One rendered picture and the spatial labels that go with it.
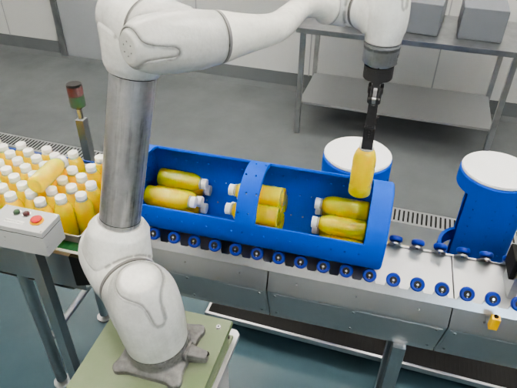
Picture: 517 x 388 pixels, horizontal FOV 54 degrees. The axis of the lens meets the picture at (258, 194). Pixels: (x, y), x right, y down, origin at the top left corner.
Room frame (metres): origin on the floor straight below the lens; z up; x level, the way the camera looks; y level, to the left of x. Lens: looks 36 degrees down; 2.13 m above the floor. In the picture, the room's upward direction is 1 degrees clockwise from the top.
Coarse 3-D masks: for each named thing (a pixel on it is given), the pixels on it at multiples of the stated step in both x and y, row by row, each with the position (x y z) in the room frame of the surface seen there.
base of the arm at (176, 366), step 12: (192, 324) 0.86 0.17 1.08; (192, 336) 0.81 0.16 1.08; (192, 348) 0.77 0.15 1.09; (120, 360) 0.75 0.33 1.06; (132, 360) 0.73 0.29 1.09; (168, 360) 0.72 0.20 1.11; (180, 360) 0.74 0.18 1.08; (192, 360) 0.75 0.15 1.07; (204, 360) 0.74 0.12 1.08; (120, 372) 0.73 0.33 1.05; (132, 372) 0.72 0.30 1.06; (144, 372) 0.72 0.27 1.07; (156, 372) 0.71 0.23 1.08; (168, 372) 0.71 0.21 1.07; (180, 372) 0.72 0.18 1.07; (168, 384) 0.69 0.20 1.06; (180, 384) 0.69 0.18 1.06
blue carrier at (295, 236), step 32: (160, 160) 1.59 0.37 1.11; (192, 160) 1.55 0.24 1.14; (224, 160) 1.50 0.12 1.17; (224, 192) 1.51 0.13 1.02; (256, 192) 1.27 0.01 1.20; (288, 192) 1.46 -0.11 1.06; (320, 192) 1.44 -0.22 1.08; (384, 192) 1.24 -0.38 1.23; (160, 224) 1.30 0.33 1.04; (192, 224) 1.26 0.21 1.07; (224, 224) 1.24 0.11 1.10; (256, 224) 1.22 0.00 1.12; (288, 224) 1.39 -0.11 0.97; (384, 224) 1.15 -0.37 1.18; (320, 256) 1.18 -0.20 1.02; (352, 256) 1.14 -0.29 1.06
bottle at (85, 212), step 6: (78, 204) 1.39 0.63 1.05; (84, 204) 1.39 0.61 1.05; (90, 204) 1.41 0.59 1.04; (78, 210) 1.38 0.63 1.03; (84, 210) 1.38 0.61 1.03; (90, 210) 1.40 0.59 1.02; (78, 216) 1.38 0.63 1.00; (84, 216) 1.38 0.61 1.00; (90, 216) 1.39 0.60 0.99; (78, 222) 1.39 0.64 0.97; (84, 222) 1.38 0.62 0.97; (84, 228) 1.38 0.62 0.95
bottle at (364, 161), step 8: (360, 152) 1.21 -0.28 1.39; (368, 152) 1.20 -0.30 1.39; (352, 160) 1.23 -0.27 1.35; (360, 160) 1.20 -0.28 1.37; (368, 160) 1.19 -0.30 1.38; (352, 168) 1.22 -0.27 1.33; (360, 168) 1.19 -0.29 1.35; (368, 168) 1.19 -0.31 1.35; (352, 176) 1.21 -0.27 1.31; (360, 176) 1.19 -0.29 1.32; (368, 176) 1.19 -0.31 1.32; (352, 184) 1.20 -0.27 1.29; (360, 184) 1.19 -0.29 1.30; (368, 184) 1.19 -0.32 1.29; (352, 192) 1.20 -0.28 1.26; (360, 192) 1.19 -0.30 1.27; (368, 192) 1.20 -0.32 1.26
